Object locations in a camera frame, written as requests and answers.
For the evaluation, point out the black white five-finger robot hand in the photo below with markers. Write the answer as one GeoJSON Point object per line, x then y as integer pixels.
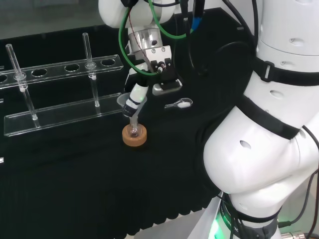
{"type": "Point", "coordinates": [163, 71]}

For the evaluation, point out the clear plastic funnel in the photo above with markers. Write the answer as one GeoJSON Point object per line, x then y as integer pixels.
{"type": "Point", "coordinates": [121, 100]}

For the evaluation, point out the small glass round-bottom flask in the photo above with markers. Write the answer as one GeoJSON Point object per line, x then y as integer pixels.
{"type": "Point", "coordinates": [133, 132]}

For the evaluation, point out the clear acrylic funnel stand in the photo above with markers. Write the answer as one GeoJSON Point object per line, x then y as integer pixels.
{"type": "Point", "coordinates": [64, 113]}

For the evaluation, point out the black bench cloth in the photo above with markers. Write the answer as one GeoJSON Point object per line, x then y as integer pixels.
{"type": "Point", "coordinates": [99, 179]}

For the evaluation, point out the pale white board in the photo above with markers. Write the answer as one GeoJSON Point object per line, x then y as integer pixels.
{"type": "Point", "coordinates": [207, 219]}

